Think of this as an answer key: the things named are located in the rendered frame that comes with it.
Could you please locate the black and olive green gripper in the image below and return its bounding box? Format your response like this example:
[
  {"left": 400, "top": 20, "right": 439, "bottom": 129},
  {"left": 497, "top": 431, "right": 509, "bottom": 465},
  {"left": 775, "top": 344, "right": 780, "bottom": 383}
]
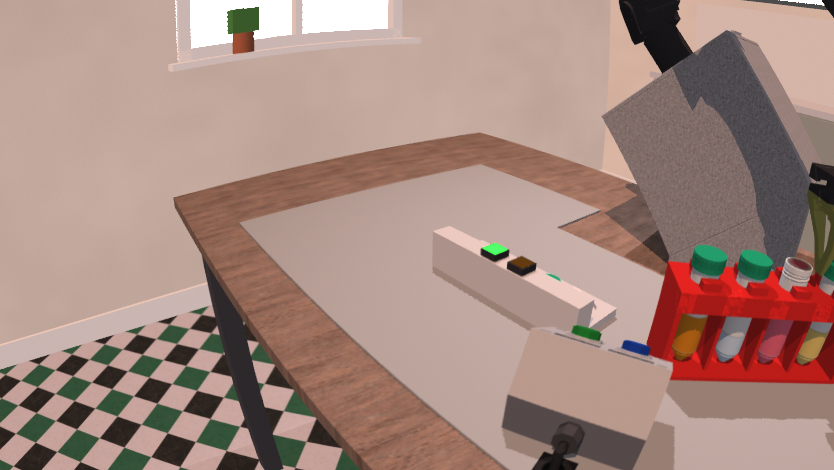
[{"left": 807, "top": 163, "right": 834, "bottom": 276}]

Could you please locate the light grey flat mat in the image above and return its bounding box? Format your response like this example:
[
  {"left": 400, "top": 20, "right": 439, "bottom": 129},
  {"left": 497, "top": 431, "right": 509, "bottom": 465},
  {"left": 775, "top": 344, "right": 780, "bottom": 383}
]
[{"left": 240, "top": 164, "right": 834, "bottom": 470}]

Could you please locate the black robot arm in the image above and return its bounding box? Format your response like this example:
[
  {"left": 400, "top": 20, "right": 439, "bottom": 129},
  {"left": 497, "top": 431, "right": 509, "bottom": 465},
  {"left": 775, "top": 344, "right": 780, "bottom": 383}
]
[{"left": 619, "top": 0, "right": 693, "bottom": 74}]

